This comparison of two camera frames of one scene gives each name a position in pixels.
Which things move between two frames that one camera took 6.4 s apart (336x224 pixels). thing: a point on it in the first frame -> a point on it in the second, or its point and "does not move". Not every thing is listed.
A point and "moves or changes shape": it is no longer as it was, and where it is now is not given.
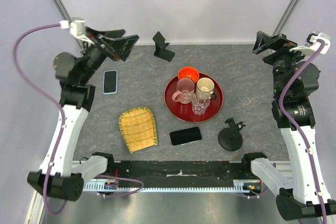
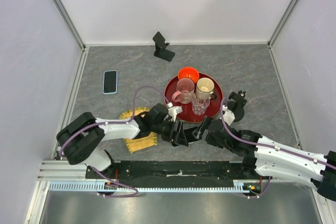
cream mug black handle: (205, 89) does not move
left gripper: (115, 48) -> (179, 137)
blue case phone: (110, 82) does not move
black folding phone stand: (160, 50) does not move
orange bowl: (190, 72) does not move
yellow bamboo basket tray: (138, 128) does not move
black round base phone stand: (230, 139) moves or changes shape
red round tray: (184, 112) does not move
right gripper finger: (263, 38) -> (204, 125)
